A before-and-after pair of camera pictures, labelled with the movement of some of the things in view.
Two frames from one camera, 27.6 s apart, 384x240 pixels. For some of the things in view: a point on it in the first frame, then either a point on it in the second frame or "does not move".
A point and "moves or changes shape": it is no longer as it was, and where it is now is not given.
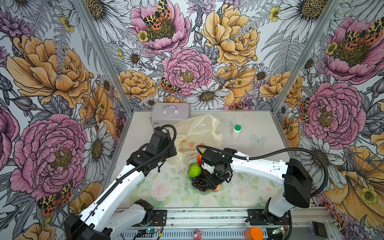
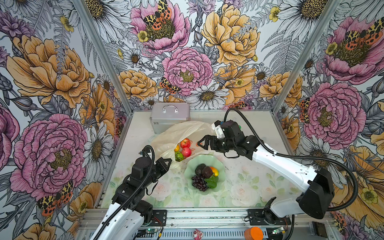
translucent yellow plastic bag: (201, 130) moves or changes shape
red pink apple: (217, 188) → (186, 152)
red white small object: (197, 235) does not move
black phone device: (320, 228) does not move
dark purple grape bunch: (199, 183) does not move
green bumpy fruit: (194, 170) → (178, 156)
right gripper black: (213, 182) → (207, 138)
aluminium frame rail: (230, 224) does not move
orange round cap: (253, 233) does not move
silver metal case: (164, 114) does not move
